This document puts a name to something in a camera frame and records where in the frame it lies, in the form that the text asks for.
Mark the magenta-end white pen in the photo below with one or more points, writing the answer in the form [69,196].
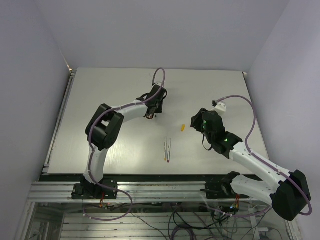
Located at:
[169,146]

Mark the aluminium rail frame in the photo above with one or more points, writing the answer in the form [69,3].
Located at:
[52,192]

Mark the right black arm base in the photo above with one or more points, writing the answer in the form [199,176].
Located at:
[219,186]

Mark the yellow pen cap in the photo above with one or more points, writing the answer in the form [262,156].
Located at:
[183,127]

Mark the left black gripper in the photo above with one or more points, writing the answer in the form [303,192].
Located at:
[159,110]

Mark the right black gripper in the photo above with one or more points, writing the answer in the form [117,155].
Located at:
[196,120]

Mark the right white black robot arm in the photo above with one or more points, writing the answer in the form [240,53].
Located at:
[287,192]

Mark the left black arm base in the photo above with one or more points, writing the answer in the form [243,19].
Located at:
[89,191]

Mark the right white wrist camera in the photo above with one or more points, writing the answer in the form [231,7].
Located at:
[219,107]

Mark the yellow-end white pen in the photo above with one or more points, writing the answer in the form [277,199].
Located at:
[165,148]

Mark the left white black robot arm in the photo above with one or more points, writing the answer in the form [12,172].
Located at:
[104,128]

